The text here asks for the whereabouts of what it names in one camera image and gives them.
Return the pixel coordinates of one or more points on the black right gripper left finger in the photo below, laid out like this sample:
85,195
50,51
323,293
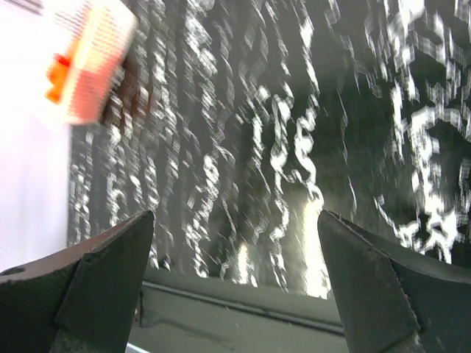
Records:
80,299

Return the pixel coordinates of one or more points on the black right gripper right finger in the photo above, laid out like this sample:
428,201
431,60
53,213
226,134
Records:
390,298

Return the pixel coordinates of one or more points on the orange t shirt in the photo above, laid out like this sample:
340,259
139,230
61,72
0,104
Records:
56,75

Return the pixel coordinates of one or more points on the white plastic laundry basket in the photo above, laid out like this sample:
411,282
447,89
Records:
97,35

